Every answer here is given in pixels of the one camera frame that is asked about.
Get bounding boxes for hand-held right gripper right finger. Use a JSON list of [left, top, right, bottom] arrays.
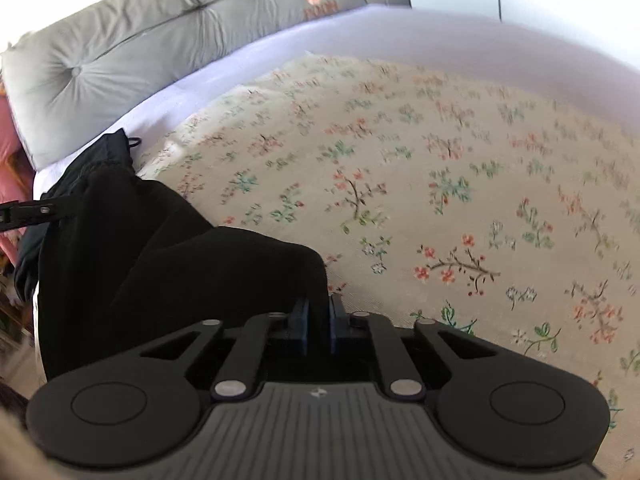
[[327, 294, 483, 401]]

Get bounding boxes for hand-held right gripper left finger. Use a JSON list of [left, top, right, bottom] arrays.
[[140, 297, 313, 402]]

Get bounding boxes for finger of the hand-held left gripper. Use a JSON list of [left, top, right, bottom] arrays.
[[0, 200, 56, 233]]

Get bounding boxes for black pants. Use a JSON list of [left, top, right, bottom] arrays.
[[37, 165, 328, 381]]

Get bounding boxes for pink cloth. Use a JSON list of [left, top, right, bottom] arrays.
[[0, 92, 36, 261]]

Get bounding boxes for grey headboard cushion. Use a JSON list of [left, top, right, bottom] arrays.
[[0, 0, 386, 171]]

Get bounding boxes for floral bed sheet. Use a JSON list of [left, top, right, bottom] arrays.
[[135, 52, 640, 476]]

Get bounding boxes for dark pants with drawstring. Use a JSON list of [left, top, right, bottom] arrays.
[[14, 129, 141, 306]]

